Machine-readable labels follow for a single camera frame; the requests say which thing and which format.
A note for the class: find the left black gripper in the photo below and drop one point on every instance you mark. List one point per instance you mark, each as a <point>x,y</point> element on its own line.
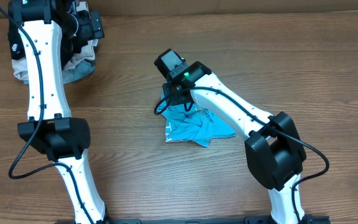
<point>95,26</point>

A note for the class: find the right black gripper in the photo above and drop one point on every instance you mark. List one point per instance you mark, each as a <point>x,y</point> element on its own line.
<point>175,99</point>

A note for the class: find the light blue printed t-shirt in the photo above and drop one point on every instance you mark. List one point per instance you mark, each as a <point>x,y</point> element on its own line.
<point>198,125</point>

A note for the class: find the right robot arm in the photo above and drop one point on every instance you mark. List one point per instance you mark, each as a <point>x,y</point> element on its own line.
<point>274,153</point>

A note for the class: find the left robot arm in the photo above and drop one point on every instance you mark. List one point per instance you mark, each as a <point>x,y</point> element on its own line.
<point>51,32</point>

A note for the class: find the black garment on pile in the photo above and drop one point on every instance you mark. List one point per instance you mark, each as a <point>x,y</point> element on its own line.
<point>62,12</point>

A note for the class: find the grey-blue folded garment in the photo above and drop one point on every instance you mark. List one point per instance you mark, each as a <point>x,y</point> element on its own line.
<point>70,74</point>

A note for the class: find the beige folded garment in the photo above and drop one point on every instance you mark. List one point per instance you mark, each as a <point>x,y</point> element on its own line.
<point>17,48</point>

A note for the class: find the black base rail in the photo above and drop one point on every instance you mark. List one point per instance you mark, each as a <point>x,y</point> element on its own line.
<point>309,219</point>

